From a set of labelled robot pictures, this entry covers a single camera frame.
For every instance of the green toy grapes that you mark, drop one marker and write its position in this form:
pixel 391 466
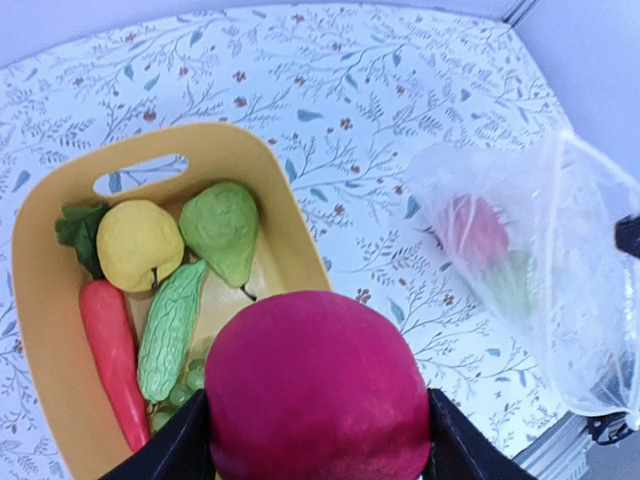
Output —
pixel 188 384

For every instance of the green toy bitter gourd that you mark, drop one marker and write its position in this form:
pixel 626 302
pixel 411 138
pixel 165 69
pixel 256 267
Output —
pixel 168 331

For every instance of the green toy apple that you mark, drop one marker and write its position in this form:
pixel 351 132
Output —
pixel 510 286

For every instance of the floral white table mat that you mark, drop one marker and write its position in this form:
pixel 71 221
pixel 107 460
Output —
pixel 344 95

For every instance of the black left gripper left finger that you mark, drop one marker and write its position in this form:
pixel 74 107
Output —
pixel 180 450

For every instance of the pink red toy peach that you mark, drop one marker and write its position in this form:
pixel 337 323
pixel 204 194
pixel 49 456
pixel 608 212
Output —
pixel 314 385

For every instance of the green toy pear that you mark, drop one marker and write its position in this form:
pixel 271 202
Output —
pixel 221 226

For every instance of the clear polka dot zip bag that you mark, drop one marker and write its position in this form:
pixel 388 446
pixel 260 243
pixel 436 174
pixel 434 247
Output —
pixel 560 199

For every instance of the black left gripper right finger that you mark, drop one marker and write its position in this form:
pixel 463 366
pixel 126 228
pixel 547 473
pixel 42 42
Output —
pixel 459 451

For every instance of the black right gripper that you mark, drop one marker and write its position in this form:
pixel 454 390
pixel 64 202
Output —
pixel 627 235

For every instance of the green toy leafy vegetable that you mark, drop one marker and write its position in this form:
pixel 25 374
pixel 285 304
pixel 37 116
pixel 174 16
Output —
pixel 77 229

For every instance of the red toy apple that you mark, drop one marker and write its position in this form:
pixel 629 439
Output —
pixel 470 230

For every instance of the orange toy carrot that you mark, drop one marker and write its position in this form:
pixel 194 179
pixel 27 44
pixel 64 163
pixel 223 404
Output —
pixel 109 332

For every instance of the yellow toy apple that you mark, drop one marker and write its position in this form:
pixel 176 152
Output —
pixel 138 245

